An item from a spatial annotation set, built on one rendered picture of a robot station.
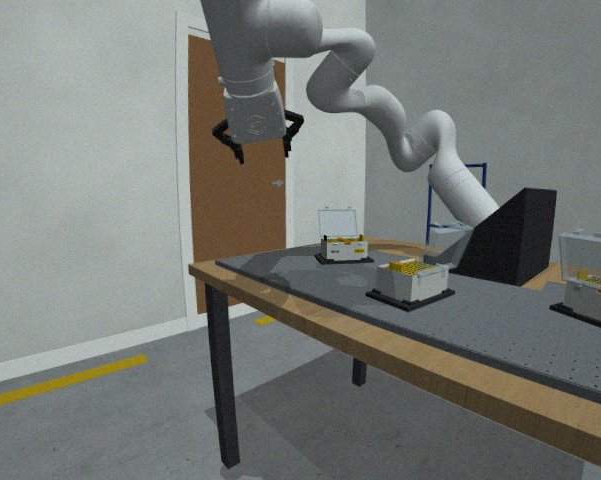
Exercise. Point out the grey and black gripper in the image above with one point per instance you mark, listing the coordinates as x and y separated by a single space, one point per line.
256 120

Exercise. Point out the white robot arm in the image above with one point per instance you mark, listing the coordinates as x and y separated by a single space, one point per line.
247 34

